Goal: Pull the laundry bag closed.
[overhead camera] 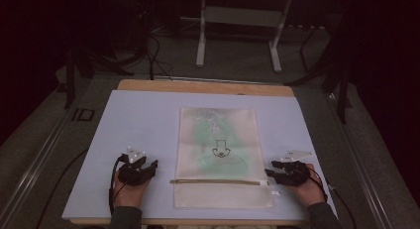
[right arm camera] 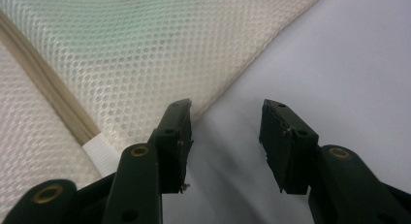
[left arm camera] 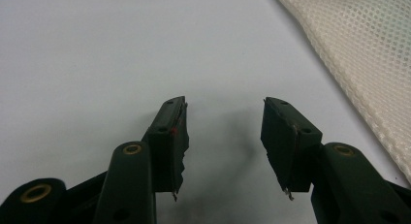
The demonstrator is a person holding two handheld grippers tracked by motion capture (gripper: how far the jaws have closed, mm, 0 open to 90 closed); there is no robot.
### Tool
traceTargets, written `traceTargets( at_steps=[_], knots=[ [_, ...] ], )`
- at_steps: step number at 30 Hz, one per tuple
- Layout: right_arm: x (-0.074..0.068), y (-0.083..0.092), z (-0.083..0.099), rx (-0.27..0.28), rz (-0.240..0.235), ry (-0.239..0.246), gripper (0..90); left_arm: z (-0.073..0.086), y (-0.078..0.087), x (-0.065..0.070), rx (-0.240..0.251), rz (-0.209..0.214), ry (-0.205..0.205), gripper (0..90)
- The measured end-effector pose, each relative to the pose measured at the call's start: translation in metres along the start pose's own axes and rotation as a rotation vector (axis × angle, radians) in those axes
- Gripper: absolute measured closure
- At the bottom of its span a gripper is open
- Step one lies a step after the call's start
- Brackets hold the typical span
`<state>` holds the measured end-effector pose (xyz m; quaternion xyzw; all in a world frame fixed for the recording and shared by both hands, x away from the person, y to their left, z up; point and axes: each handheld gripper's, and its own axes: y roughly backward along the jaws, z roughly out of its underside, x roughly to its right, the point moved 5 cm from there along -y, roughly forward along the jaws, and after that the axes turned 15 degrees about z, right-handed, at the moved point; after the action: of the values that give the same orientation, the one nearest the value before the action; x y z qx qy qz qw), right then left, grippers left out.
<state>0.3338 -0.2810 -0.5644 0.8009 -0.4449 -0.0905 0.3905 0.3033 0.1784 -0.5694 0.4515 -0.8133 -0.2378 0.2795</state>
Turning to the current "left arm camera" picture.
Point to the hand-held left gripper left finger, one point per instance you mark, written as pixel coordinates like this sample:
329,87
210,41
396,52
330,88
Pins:
164,153

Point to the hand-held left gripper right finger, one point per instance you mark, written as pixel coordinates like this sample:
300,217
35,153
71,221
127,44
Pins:
287,146

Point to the clear plastic bag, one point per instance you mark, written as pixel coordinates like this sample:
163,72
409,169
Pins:
365,56

